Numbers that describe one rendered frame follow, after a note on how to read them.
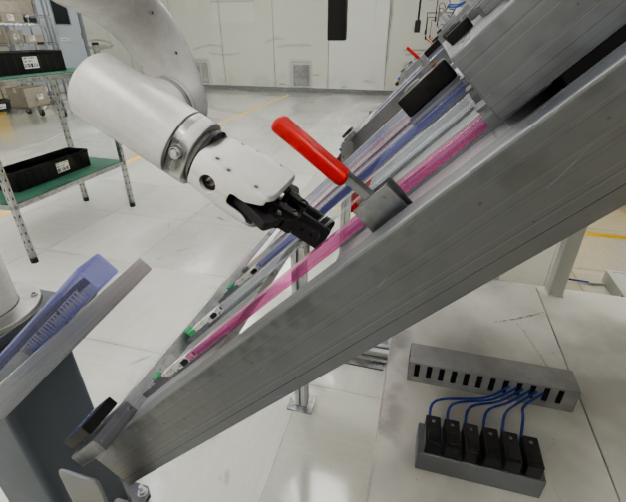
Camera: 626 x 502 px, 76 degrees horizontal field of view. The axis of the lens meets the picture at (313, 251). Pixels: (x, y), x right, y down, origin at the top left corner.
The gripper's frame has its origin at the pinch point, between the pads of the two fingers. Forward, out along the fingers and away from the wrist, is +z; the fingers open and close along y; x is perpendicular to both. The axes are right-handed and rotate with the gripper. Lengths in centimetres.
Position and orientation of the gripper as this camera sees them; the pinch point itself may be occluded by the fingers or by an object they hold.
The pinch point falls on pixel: (313, 227)
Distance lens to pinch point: 48.9
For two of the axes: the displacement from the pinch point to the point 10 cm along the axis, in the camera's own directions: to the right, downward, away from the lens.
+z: 8.4, 5.4, 0.4
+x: -4.8, 7.0, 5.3
